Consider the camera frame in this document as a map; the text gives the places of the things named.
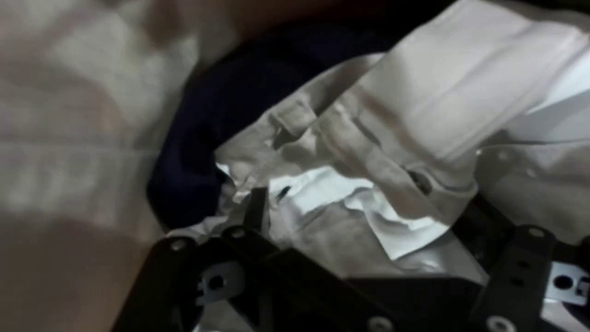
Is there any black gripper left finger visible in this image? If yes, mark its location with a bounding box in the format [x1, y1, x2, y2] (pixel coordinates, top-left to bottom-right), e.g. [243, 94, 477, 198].
[110, 187, 408, 332]

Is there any white clothing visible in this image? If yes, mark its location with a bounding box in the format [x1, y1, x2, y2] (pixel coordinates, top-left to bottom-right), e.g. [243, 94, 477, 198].
[163, 0, 590, 332]

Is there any dark navy clothing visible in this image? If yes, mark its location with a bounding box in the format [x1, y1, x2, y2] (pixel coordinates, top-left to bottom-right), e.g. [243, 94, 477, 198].
[145, 17, 431, 233]

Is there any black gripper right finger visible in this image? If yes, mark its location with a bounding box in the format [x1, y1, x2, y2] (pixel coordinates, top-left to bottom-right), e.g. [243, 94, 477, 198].
[455, 194, 590, 332]

